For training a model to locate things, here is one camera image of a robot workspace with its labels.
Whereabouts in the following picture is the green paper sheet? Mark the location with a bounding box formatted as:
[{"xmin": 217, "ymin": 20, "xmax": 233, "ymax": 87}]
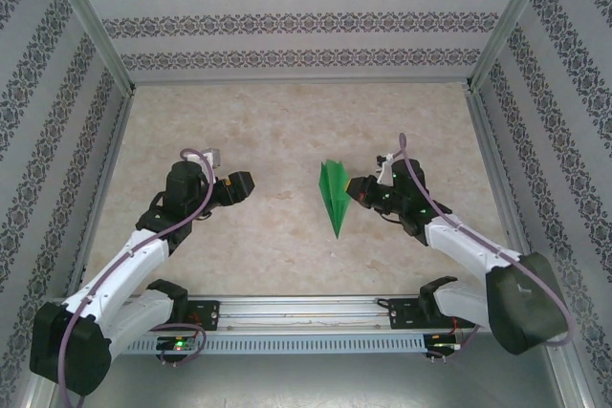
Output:
[{"xmin": 318, "ymin": 158, "xmax": 353, "ymax": 240}]

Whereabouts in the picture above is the grey sheet metal tray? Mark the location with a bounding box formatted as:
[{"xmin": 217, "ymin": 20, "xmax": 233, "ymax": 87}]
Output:
[{"xmin": 28, "ymin": 331, "xmax": 592, "ymax": 408}]

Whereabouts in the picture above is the controller board with green light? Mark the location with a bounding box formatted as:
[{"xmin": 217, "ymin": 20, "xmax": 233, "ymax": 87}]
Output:
[
  {"xmin": 426, "ymin": 333, "xmax": 466, "ymax": 350},
  {"xmin": 155, "ymin": 335, "xmax": 198, "ymax": 353}
]

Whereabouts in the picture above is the aluminium side rail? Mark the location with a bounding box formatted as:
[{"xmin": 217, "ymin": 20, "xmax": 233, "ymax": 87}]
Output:
[
  {"xmin": 64, "ymin": 90, "xmax": 138, "ymax": 297},
  {"xmin": 466, "ymin": 90, "xmax": 544, "ymax": 294}
]

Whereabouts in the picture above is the aluminium wall base bar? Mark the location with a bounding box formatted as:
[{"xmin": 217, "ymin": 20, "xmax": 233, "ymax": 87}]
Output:
[{"xmin": 128, "ymin": 74, "xmax": 474, "ymax": 87}]

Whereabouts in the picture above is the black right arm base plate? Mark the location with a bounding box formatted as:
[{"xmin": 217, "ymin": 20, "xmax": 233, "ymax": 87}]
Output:
[{"xmin": 389, "ymin": 297, "xmax": 474, "ymax": 332}]

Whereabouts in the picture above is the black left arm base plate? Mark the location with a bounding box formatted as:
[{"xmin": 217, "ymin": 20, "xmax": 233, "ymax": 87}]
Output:
[{"xmin": 184, "ymin": 300, "xmax": 221, "ymax": 333}]

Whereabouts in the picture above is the aluminium mounting rail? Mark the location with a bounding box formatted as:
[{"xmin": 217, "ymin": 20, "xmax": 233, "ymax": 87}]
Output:
[{"xmin": 45, "ymin": 295, "xmax": 563, "ymax": 333}]

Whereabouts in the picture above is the slotted grey cable duct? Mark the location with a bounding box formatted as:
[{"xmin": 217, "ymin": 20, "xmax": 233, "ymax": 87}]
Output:
[{"xmin": 126, "ymin": 333, "xmax": 426, "ymax": 355}]

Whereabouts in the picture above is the aluminium frame post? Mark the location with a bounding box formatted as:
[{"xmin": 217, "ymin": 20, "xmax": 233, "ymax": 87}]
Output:
[
  {"xmin": 466, "ymin": 0, "xmax": 560, "ymax": 94},
  {"xmin": 40, "ymin": 0, "xmax": 138, "ymax": 94}
]

